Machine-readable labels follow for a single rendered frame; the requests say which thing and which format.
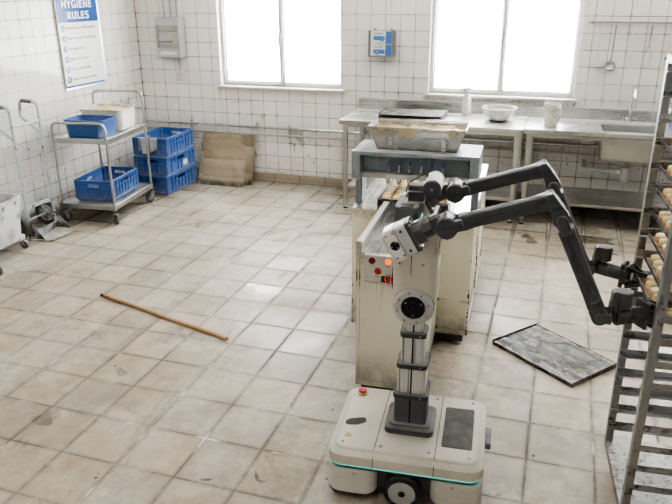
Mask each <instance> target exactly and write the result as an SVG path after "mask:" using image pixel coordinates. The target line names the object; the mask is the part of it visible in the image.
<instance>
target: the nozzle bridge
mask: <svg viewBox="0 0 672 504"><path fill-rule="evenodd" d="M483 148H484V146H483V145H468V144H461V146H460V148H459V150H458V152H457V153H449V152H430V151H411V150H393V149H377V147H376V145H375V142H374V140H368V139H364V140H363V141H362V142H361V143H360V144H359V145H358V146H357V147H356V148H354V149H353V150H352V178H356V203H362V202H363V201H364V200H365V198H366V177H370V178H386V179H401V180H413V179H415V178H417V177H418V176H420V175H419V166H420V162H421V159H422V158H423V160H422V168H423V169H422V174H425V173H427V174H429V173H430V165H431V163H432V160H433V159H434V161H433V171H439V172H441V165H442V164H443V161H444V160H445V162H444V178H445V181H444V182H446V181H448V182H450V181H451V180H453V179H460V180H462V181H466V180H469V179H476V178H480V176H481V172H482V161H483ZM389 157H390V159H389ZM400 157H401V159H400ZM411 158H412V159H411ZM388 159H389V161H390V173H387V162H388ZM399 159H400V162H401V163H400V165H401V173H400V174H397V165H398V162H399ZM410 159H411V166H412V172H411V173H412V174H411V175H409V174H408V166H409V162H410ZM426 178H427V175H423V176H421V177H419V178H417V179H416V180H417V181H426ZM478 204H479V193H477V194H475V195H471V203H470V211H473V210H477V209H478Z"/></svg>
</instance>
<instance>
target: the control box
mask: <svg viewBox="0 0 672 504"><path fill-rule="evenodd" d="M370 258H374V259H375V263H374V264H371V263H370V262H369V259H370ZM386 259H390V260H391V262H392V263H391V265H386V264H385V260H386ZM377 268H379V269H380V270H381V273H380V274H376V273H375V269H377ZM392 268H393V258H392V256H391V255H389V254H378V253H367V252H366V253H365V254H364V281H373V282H382V283H390V277H392ZM383 277H385V278H386V279H385V278H384V279H385V280H386V281H385V280H384V281H385V282H383Z"/></svg>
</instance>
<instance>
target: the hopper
mask: <svg viewBox="0 0 672 504"><path fill-rule="evenodd" d="M470 123H471V122H470V121H447V120H423V119H399V118H376V119H375V120H373V121H372V122H371V123H370V124H369V125H367V128H368V130H369V132H370V134H371V136H372V138H373V140H374V142H375V145H376V147H377V149H393V150H411V151H430V152H449V153H457V152H458V150H459V148H460V146H461V143H462V141H463V138H464V136H465V134H466V132H467V130H468V127H469V125H470ZM412 124H413V125H417V126H418V127H424V126H425V127H430V128H432V127H435V126H437V125H443V126H449V125H453V126H456V128H457V129H465V130H466V131H462V130H440V129H418V128H403V127H408V126H410V125H412ZM430 125H431V126H430ZM378 126H379V127H378ZM396 127H399V128H396Z"/></svg>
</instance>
